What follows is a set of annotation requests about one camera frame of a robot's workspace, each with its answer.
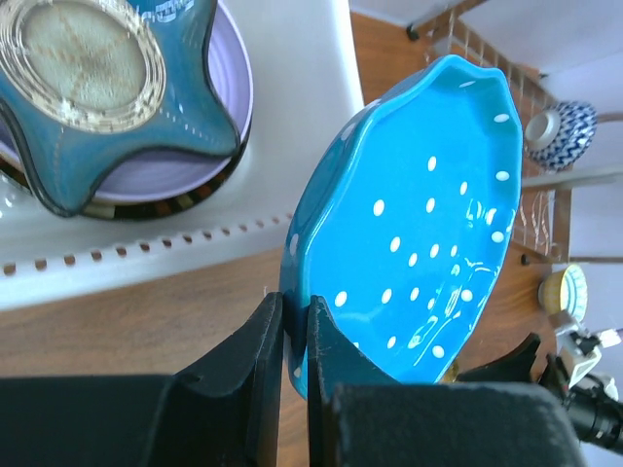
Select blue zigzag bowl in rack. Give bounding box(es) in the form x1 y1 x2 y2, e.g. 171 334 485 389
525 101 598 171

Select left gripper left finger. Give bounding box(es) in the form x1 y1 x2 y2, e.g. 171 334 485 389
1 293 283 466

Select white plastic bin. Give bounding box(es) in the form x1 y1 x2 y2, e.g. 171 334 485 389
1 1 363 310

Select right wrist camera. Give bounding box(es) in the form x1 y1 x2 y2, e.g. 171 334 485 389
548 310 622 388

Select teal star-shaped plate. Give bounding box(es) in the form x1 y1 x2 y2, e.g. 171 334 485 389
0 0 242 218

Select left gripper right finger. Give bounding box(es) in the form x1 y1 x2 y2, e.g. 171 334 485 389
307 296 582 466

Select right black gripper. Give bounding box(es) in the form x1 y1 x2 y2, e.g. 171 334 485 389
457 333 622 455

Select steel two-tier dish rack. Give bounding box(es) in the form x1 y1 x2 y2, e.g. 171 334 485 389
406 1 622 265

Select blue yellow patterned bowl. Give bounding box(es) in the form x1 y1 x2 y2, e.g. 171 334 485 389
537 264 588 322

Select lilac plastic plate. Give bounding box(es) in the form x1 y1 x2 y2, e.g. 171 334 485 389
0 0 255 204

